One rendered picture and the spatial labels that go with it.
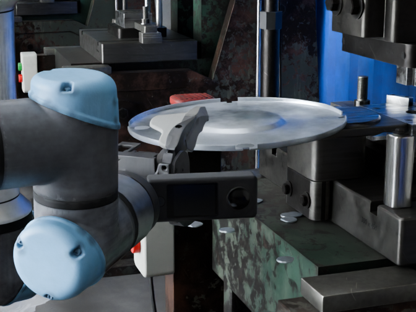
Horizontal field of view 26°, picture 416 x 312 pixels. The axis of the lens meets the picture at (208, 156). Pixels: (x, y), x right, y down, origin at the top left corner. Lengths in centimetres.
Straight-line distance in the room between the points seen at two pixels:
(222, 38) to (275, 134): 169
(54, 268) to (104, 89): 16
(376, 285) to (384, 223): 10
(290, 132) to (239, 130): 6
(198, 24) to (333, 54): 130
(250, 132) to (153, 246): 36
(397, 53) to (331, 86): 288
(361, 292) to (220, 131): 28
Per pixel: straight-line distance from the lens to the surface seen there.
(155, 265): 145
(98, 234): 79
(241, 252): 133
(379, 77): 370
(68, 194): 77
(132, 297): 266
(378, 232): 113
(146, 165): 96
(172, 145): 96
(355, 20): 122
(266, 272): 124
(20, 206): 116
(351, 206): 119
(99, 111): 76
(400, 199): 111
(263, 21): 213
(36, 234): 78
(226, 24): 280
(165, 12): 631
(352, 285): 104
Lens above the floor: 103
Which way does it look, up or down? 14 degrees down
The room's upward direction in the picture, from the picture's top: straight up
